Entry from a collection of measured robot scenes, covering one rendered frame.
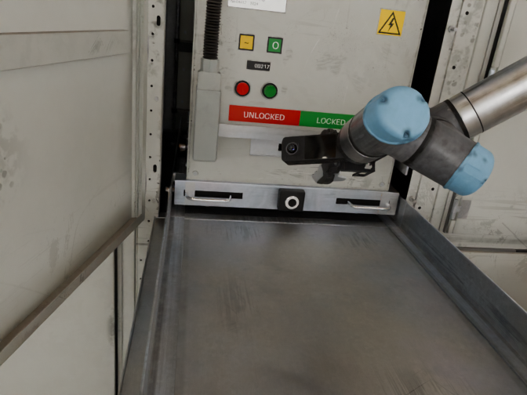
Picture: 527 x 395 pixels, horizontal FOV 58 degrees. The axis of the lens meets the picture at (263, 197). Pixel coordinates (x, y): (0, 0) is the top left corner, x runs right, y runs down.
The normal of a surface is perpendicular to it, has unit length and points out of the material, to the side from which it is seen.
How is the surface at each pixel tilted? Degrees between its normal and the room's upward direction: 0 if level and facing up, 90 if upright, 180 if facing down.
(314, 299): 0
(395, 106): 60
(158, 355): 0
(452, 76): 90
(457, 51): 90
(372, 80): 90
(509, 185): 90
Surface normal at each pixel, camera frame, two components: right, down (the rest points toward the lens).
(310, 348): 0.11, -0.93
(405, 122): 0.18, -0.14
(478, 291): -0.99, -0.05
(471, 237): 0.13, 0.37
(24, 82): 0.98, 0.15
